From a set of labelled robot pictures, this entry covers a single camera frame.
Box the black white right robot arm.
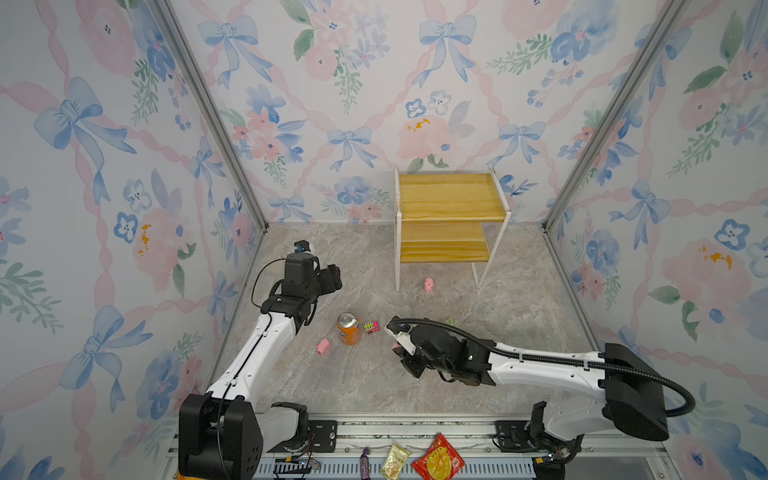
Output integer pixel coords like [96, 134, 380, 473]
[386, 317, 669, 453]

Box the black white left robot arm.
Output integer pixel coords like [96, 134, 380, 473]
[178, 241, 342, 479]

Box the wooden two-tier shelf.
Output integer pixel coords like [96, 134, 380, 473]
[394, 168, 512, 291]

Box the orange soda can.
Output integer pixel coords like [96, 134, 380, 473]
[336, 312, 363, 346]

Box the pink green toy truck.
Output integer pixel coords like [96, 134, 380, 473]
[363, 321, 381, 334]

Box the red snack packet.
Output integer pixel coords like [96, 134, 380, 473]
[411, 433, 466, 480]

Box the yellow green snack packet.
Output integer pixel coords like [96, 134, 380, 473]
[380, 442, 412, 480]

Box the purple small bottle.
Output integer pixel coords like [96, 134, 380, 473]
[359, 447, 371, 480]

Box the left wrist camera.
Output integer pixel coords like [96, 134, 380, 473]
[294, 240, 315, 256]

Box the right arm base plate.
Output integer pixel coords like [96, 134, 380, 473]
[493, 419, 582, 455]

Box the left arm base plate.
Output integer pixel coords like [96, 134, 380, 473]
[270, 420, 338, 455]

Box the aluminium front rail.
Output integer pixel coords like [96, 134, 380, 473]
[161, 410, 676, 480]

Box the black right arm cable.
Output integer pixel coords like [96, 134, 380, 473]
[385, 317, 697, 419]

